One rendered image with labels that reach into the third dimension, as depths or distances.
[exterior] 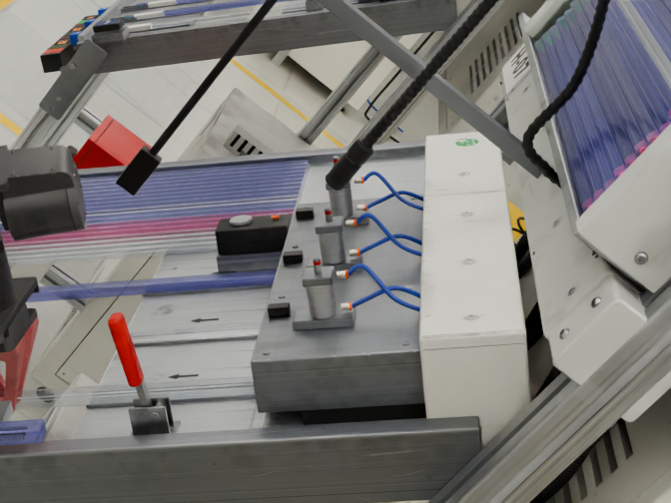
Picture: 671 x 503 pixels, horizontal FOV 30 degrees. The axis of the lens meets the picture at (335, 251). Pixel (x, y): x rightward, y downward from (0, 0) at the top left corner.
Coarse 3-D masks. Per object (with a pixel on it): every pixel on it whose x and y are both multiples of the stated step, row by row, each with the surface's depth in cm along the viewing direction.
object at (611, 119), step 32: (576, 0) 134; (640, 0) 113; (576, 32) 125; (608, 32) 115; (640, 32) 107; (544, 64) 127; (576, 64) 117; (608, 64) 109; (640, 64) 101; (576, 96) 110; (608, 96) 103; (640, 96) 96; (576, 128) 105; (608, 128) 98; (640, 128) 92; (576, 160) 100; (608, 160) 93
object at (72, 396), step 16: (128, 384) 107; (160, 384) 106; (176, 384) 106; (192, 384) 105; (208, 384) 105; (224, 384) 105; (240, 384) 105; (32, 400) 107; (48, 400) 107; (64, 400) 106; (80, 400) 106; (96, 400) 106; (112, 400) 106; (128, 400) 106
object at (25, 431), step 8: (0, 424) 86; (8, 424) 85; (16, 424) 85; (24, 424) 85; (32, 424) 85; (40, 424) 85; (0, 432) 85; (8, 432) 85; (16, 432) 85; (24, 432) 85; (32, 432) 85; (40, 432) 85; (0, 440) 85; (8, 440) 85; (16, 440) 85; (24, 440) 85; (32, 440) 85; (40, 440) 85
